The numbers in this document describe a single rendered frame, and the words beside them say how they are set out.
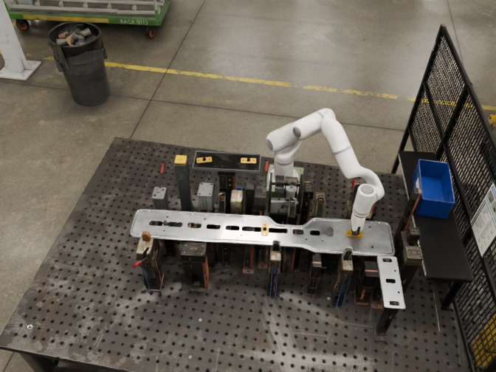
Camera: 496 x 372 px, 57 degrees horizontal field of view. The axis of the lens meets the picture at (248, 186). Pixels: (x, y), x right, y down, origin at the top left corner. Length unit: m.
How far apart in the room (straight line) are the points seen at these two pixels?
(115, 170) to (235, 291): 1.25
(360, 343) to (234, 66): 3.75
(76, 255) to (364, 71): 3.85
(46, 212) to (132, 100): 1.59
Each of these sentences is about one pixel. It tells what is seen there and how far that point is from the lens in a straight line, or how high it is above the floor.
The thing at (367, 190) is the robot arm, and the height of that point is 1.35.
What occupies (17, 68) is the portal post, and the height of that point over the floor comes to 0.08.
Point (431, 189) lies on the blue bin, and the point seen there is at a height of 1.03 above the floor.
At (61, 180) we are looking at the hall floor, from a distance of 4.36.
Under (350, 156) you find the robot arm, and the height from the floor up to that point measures 1.47.
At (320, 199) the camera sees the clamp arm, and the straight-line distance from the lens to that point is 2.48.
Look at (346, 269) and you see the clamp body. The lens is 2.30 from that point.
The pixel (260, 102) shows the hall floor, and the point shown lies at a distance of 4.90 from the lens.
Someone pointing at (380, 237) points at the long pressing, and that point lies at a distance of 2.52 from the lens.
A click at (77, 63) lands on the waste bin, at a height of 0.54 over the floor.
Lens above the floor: 2.94
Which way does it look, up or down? 47 degrees down
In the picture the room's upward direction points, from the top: 1 degrees clockwise
